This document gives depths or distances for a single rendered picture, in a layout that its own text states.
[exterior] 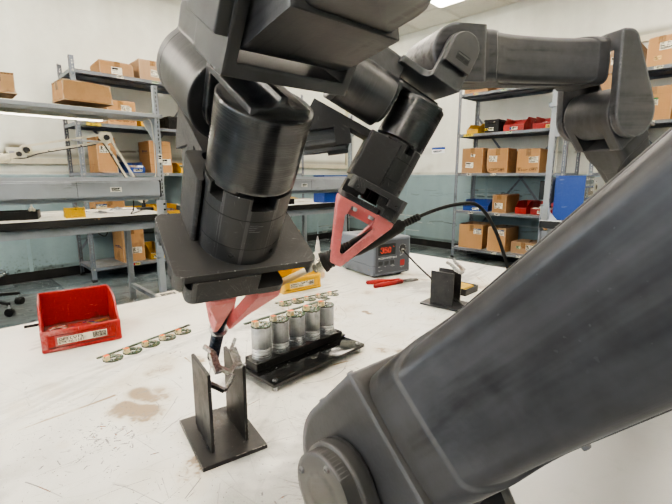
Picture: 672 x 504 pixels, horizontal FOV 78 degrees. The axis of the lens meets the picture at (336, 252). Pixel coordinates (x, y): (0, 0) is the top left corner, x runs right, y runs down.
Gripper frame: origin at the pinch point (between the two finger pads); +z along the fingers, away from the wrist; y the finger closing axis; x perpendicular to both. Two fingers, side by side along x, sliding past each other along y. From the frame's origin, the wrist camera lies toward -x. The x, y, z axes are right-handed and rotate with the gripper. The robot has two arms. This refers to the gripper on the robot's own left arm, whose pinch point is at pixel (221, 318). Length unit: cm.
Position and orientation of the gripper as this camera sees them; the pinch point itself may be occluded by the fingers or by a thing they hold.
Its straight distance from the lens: 37.3
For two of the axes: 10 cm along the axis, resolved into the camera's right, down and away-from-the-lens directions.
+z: -3.0, 7.4, 6.0
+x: 4.6, 6.6, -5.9
